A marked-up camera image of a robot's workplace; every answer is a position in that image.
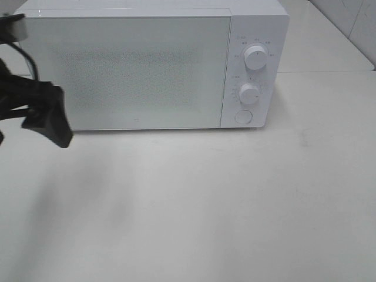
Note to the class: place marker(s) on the white microwave knob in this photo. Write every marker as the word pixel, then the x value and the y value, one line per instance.
pixel 255 56
pixel 249 93

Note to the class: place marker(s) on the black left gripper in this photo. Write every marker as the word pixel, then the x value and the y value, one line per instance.
pixel 41 105

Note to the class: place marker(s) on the white microwave door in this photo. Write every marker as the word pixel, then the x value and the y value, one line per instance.
pixel 134 73

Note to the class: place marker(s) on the round white door button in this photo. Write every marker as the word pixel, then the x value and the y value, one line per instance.
pixel 243 117

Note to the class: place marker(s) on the white microwave oven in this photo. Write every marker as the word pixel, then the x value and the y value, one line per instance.
pixel 264 22

